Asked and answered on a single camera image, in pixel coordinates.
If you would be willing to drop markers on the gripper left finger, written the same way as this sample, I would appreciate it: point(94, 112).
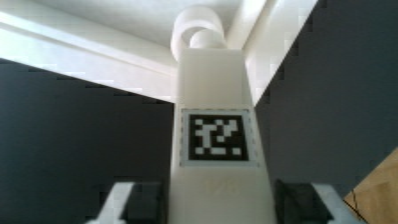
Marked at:
point(133, 204)

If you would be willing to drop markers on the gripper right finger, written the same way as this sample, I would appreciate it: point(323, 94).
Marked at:
point(309, 204)

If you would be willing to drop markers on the white leg with tag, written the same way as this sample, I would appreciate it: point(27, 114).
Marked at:
point(218, 192)

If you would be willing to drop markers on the white desk top tray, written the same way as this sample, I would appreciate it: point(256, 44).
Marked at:
point(62, 44)

